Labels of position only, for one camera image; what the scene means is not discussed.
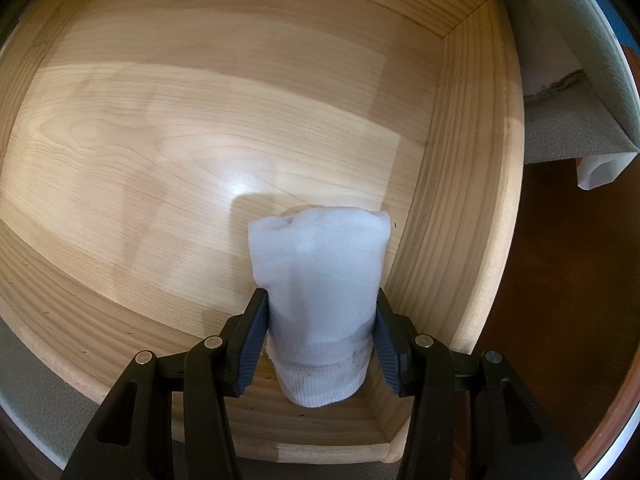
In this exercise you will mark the grey drawer cabinet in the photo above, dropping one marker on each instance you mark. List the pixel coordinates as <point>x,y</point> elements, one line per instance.
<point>565,135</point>

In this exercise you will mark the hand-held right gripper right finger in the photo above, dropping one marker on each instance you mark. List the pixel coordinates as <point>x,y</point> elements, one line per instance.
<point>390,355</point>

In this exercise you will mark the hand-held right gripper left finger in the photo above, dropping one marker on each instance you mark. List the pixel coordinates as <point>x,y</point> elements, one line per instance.
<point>250,355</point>

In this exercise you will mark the white sock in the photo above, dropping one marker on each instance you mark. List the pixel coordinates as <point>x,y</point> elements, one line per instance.
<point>320,285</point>

